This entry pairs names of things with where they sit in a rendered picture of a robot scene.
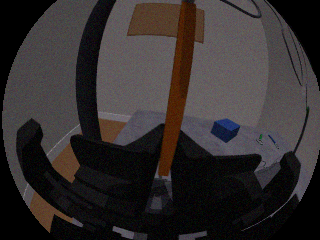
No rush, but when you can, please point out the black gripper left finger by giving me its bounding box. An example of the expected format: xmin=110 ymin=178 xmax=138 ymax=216
xmin=69 ymin=123 xmax=165 ymax=212

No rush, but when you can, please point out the orange handle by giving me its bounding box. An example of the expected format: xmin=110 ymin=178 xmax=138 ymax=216
xmin=157 ymin=0 xmax=196 ymax=176

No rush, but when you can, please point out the blue block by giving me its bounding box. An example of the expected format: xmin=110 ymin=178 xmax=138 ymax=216
xmin=211 ymin=119 xmax=241 ymax=143

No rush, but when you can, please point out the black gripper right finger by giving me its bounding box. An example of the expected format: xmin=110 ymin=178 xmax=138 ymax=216
xmin=171 ymin=129 xmax=263 ymax=215

